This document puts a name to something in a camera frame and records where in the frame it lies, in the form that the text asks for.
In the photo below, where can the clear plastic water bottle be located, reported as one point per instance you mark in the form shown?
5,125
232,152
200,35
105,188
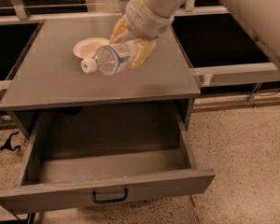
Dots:
109,59

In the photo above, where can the black drawer handle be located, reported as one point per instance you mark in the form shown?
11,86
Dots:
109,197

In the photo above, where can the black clamp on floor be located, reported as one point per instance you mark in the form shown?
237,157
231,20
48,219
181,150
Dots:
7,145

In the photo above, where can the grey metal cabinet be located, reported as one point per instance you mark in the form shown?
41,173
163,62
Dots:
50,74

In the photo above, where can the metal window railing frame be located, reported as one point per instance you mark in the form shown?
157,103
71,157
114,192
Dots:
220,75

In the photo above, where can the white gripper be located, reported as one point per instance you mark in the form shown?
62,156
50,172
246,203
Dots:
145,20

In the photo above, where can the grey open top drawer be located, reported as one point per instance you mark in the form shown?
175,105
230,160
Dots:
143,148

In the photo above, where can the white paper bowl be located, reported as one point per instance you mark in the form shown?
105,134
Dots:
86,48

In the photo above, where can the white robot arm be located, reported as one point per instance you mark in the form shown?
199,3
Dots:
259,18

